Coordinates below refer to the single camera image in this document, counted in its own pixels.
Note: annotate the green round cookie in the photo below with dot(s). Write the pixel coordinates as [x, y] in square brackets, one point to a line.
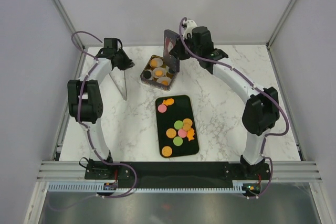
[178, 124]
[177, 141]

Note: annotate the orange fish cookie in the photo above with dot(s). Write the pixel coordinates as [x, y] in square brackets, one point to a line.
[190, 134]
[168, 102]

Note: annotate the green round cookie lower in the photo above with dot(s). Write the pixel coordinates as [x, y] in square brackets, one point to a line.
[177, 141]

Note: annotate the square cookie tin box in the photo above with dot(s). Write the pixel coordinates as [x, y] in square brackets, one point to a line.
[147, 78]

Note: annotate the green round cookie upper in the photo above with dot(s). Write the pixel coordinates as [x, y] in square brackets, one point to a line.
[178, 124]

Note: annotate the orange cookie in tin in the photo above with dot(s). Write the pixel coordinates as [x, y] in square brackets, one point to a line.
[153, 63]

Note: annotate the pink round cookie upper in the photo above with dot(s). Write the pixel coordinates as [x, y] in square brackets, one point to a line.
[162, 108]

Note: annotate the white paper cup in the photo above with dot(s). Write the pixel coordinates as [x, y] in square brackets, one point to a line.
[158, 68]
[147, 74]
[164, 81]
[160, 62]

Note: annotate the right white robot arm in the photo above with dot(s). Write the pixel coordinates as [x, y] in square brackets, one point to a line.
[260, 113]

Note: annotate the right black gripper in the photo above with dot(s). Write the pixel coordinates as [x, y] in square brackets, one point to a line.
[176, 51]

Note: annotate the pink round cookie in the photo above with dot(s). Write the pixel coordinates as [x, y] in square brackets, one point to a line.
[182, 133]
[162, 108]

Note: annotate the black rectangular tray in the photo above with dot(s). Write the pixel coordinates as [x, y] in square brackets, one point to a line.
[180, 110]

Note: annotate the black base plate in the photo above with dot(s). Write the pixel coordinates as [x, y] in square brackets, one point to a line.
[177, 174]

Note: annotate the dotted orange cookie bottom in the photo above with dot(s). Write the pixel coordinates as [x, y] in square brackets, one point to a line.
[166, 151]

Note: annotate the dotted tan cookie upper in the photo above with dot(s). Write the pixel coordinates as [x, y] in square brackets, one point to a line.
[187, 122]

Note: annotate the dotted tan cookie middle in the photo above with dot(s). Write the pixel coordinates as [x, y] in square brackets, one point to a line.
[171, 133]

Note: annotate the tan leaf cookie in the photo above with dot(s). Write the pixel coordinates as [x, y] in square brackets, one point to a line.
[186, 127]

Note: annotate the orange round cookie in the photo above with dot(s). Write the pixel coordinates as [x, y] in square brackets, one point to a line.
[159, 73]

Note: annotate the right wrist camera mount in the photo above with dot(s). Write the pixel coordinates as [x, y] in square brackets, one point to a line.
[187, 26]

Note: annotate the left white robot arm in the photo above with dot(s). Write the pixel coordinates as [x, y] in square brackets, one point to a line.
[85, 102]

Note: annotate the orange fish cookie upper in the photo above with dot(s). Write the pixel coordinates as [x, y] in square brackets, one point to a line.
[168, 102]

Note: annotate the pink round cookie lower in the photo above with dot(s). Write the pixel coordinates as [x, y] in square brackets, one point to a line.
[182, 133]

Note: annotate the grey slotted cable duct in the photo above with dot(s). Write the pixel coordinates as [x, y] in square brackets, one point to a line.
[101, 187]

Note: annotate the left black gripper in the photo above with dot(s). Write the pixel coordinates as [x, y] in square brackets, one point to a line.
[128, 63]

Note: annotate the orange fish cookie lower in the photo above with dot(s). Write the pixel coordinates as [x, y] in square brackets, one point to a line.
[190, 134]

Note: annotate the dotted tan cookie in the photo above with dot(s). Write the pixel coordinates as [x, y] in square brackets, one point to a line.
[171, 133]
[187, 122]

